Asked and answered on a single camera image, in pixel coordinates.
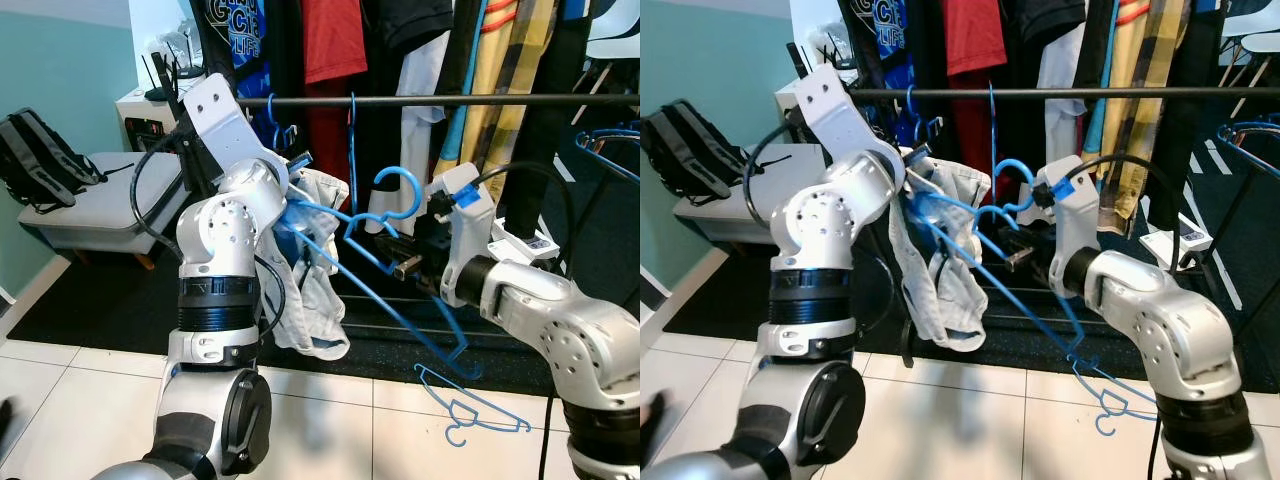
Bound black t-shirt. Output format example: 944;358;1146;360
1000;0;1086;46
362;0;456;56

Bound teal hanging garment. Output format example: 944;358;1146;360
1082;0;1126;191
440;0;493;181

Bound yellow black plaid shirt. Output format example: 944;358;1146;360
1125;0;1196;211
480;0;556;176

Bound black long garment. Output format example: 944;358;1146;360
1145;0;1226;231
505;0;591;236

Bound grey upholstered bench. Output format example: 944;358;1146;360
672;145;801;251
18;150;186;271

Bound black floor carpet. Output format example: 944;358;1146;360
660;210;1280;386
10;215;641;396

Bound black backpack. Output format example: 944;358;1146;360
0;108;106;211
642;100;746;201

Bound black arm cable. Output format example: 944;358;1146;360
742;115;831;261
470;160;579;251
128;125;291;346
1085;152;1176;281

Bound black wifi router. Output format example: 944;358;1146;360
140;55;181;103

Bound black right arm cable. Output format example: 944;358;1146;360
1085;152;1176;281
470;160;579;251

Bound red t-shirt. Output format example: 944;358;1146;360
300;0;369;191
940;0;1009;176

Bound light denim shorts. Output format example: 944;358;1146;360
888;155;993;353
258;168;353;361

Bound white hanging garment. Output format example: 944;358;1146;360
398;30;453;216
1037;40;1091;166

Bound black electronic box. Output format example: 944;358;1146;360
122;118;166;151

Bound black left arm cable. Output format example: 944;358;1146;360
128;125;291;346
742;115;831;261

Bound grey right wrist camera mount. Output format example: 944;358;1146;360
1040;155;1106;291
425;178;498;308

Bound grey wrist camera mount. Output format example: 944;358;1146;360
795;63;901;166
1040;155;1106;291
182;72;291;186
425;178;498;308

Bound black shirt blue print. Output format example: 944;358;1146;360
195;0;273;151
845;0;916;141

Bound thin blue hanger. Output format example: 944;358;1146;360
413;363;533;448
262;95;301;151
905;85;946;141
1215;120;1280;186
575;125;641;186
346;93;361;216
1068;355;1161;438
988;80;1000;201

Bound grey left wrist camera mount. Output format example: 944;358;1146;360
182;72;291;186
795;63;901;166

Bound black metal clothes rack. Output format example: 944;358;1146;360
170;88;641;351
785;40;1280;346

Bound mustard garment orange stripes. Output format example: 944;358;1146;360
460;0;531;166
1105;0;1166;226

